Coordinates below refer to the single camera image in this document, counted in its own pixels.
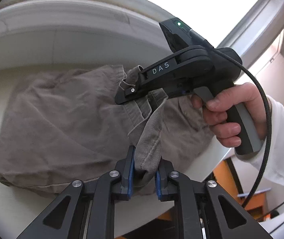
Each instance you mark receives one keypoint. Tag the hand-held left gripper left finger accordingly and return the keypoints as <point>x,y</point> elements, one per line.
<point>125,179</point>

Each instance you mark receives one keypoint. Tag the white window sill moulding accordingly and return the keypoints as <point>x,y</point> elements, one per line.
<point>57,17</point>

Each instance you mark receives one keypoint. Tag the brown pants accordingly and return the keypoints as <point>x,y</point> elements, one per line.
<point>57,117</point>

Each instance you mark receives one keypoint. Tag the white framed window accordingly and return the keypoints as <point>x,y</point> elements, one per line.
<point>194,0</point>

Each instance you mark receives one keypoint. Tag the person's right hand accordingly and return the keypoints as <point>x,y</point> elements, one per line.
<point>219,122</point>

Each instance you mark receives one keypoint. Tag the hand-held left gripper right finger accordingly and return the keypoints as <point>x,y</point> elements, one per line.
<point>163,181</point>

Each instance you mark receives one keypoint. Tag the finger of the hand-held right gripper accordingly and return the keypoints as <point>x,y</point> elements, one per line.
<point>129,93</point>

